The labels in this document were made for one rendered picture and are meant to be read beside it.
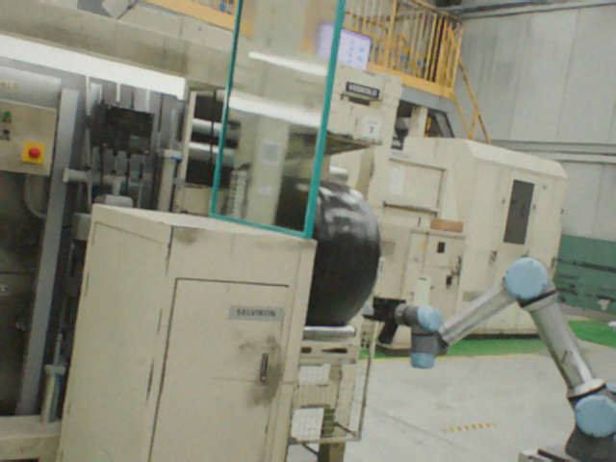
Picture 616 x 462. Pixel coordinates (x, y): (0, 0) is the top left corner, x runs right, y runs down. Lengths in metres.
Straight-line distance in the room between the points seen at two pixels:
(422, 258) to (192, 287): 5.90
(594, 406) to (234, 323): 1.07
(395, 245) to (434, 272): 0.54
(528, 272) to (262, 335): 0.85
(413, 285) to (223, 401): 5.75
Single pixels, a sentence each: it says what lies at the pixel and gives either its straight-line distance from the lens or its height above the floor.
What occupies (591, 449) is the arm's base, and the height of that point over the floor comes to 0.76.
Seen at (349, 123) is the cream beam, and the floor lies 1.70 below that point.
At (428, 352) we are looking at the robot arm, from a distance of 2.50.
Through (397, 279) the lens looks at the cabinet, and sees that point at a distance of 7.48.
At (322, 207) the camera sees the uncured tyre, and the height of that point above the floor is 1.35.
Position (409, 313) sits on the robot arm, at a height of 1.06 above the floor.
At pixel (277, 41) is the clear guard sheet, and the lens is 2.25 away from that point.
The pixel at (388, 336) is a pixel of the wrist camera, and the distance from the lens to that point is 2.65.
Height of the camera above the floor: 1.37
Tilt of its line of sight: 3 degrees down
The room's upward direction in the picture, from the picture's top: 8 degrees clockwise
